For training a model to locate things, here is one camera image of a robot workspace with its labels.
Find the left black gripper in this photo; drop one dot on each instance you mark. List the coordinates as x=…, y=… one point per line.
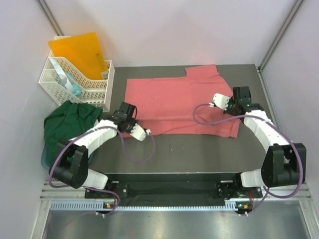
x=133, y=122

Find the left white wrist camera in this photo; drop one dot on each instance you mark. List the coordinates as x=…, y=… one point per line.
x=139, y=133

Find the light blue items in organizer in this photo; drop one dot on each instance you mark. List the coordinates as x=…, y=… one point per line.
x=66, y=78

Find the aluminium frame rail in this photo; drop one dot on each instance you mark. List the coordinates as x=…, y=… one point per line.
x=68, y=193

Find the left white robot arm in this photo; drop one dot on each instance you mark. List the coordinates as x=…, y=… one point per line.
x=71, y=165

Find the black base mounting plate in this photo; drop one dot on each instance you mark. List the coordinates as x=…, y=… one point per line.
x=210, y=189

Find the orange plastic folder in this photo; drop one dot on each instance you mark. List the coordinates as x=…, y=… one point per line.
x=84, y=52

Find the white slotted cable duct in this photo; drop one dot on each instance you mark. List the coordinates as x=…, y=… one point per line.
x=104, y=206

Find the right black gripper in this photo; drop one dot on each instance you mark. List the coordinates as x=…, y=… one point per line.
x=228, y=111

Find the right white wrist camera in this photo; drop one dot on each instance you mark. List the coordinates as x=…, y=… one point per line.
x=220, y=101

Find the pink t shirt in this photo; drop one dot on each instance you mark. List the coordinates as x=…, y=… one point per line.
x=178, y=105

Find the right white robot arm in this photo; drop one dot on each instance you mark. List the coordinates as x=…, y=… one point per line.
x=284, y=164

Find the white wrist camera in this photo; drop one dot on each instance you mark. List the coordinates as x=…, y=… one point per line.
x=139, y=133
x=220, y=101

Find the green t shirt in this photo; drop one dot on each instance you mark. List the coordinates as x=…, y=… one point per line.
x=68, y=121

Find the teal plastic basin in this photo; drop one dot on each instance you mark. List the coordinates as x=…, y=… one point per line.
x=46, y=164

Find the white perforated file organizer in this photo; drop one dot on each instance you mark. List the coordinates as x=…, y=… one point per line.
x=77, y=71

